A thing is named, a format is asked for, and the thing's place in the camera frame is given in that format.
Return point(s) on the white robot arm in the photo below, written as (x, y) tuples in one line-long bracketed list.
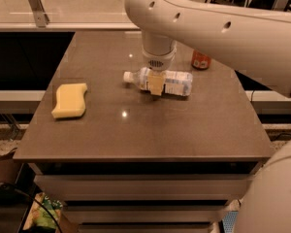
[(257, 43)]

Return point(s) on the clear blue plastic water bottle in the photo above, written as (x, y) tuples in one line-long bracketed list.
[(176, 82)]

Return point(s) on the left metal railing bracket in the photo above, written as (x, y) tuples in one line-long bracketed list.
[(40, 16)]

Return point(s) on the grey drawer cabinet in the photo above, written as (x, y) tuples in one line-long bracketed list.
[(145, 194)]

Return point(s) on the yellow sponge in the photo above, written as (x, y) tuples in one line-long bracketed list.
[(70, 100)]

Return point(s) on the orange soda can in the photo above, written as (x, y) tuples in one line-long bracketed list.
[(200, 61)]

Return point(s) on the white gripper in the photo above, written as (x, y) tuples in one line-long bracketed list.
[(157, 61)]

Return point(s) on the blue perforated box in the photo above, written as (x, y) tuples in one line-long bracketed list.
[(228, 222)]

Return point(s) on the green snack bag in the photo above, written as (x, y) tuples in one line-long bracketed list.
[(44, 215)]

